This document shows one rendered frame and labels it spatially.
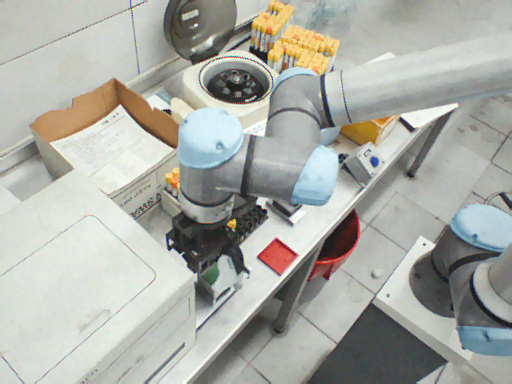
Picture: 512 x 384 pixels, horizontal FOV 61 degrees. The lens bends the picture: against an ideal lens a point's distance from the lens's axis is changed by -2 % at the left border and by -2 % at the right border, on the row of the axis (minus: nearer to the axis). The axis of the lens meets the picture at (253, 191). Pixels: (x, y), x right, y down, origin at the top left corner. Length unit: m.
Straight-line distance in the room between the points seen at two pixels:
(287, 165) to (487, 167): 2.37
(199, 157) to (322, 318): 1.49
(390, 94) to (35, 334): 0.53
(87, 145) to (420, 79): 0.79
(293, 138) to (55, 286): 0.37
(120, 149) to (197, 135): 0.61
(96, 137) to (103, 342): 0.64
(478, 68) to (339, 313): 1.50
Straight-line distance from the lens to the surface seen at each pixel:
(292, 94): 0.60
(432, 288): 0.96
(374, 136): 1.22
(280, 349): 1.84
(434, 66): 0.59
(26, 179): 1.17
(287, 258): 0.99
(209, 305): 0.89
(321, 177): 0.51
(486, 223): 0.87
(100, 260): 0.65
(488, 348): 0.82
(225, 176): 0.51
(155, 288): 0.62
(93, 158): 1.09
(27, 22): 1.06
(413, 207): 2.39
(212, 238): 0.67
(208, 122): 0.51
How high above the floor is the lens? 1.73
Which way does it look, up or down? 52 degrees down
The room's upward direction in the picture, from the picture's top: 10 degrees clockwise
